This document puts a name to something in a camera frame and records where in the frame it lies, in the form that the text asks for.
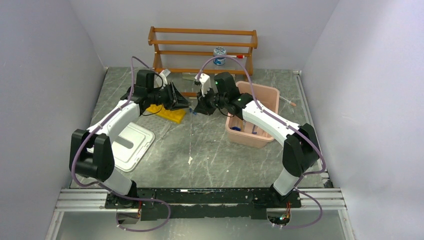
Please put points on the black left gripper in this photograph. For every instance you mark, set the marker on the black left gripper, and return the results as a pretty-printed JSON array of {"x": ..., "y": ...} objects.
[{"x": 176, "y": 100}]

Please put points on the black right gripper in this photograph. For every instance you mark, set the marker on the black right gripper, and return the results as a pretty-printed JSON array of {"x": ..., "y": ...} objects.
[{"x": 202, "y": 106}]

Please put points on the graduated cylinder blue base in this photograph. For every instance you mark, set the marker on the graduated cylinder blue base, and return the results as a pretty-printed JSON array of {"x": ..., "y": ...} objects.
[{"x": 235, "y": 128}]

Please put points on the blue safety glasses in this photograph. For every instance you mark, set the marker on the blue safety glasses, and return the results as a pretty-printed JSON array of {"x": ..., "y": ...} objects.
[{"x": 254, "y": 130}]

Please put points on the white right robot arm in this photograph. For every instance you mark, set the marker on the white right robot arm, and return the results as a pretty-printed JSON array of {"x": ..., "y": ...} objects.
[{"x": 299, "y": 142}]

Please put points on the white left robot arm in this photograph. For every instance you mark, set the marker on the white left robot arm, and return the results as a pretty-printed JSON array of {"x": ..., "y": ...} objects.
[{"x": 91, "y": 153}]

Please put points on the yellow test tube rack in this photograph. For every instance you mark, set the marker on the yellow test tube rack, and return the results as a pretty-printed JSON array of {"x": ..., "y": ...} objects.
[{"x": 175, "y": 116}]

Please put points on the white box left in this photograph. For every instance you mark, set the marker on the white box left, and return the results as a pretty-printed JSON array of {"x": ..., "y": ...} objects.
[{"x": 189, "y": 76}]

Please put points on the pink plastic bin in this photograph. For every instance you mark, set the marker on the pink plastic bin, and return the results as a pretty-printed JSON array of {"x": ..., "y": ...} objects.
[{"x": 269, "y": 97}]

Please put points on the wooden shelf rack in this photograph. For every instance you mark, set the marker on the wooden shelf rack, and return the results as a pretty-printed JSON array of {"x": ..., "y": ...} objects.
[{"x": 188, "y": 50}]

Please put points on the blue white jar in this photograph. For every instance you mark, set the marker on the blue white jar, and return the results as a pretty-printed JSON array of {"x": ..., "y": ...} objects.
[{"x": 219, "y": 51}]

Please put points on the white plastic lid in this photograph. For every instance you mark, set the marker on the white plastic lid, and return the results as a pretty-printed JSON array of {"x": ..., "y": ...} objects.
[{"x": 124, "y": 146}]

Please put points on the glass rod orange tip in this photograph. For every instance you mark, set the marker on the glass rod orange tip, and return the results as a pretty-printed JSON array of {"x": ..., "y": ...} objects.
[{"x": 287, "y": 101}]

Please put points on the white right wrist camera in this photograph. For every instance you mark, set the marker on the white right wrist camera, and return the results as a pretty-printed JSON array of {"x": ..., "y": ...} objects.
[{"x": 205, "y": 82}]

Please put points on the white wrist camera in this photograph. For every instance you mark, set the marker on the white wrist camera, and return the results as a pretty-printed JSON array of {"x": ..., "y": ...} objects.
[
  {"x": 205, "y": 82},
  {"x": 162, "y": 79}
]

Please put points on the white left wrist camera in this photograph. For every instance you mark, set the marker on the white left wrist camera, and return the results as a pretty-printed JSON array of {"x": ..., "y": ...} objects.
[{"x": 162, "y": 79}]

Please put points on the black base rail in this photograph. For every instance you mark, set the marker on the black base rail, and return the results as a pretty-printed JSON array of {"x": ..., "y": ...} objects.
[{"x": 196, "y": 203}]

